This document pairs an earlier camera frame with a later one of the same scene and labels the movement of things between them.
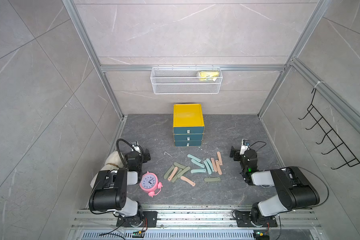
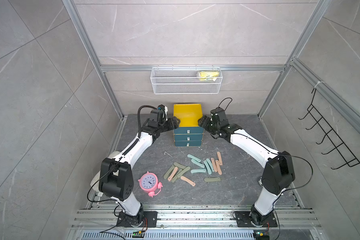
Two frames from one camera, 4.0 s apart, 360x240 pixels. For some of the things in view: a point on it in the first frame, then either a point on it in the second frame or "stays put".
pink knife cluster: (212, 160) stays put
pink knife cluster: (218, 168) stays put
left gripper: (142, 156) to (171, 123)
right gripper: (237, 154) to (203, 123)
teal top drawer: (181, 130) stays put
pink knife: (219, 157) stays put
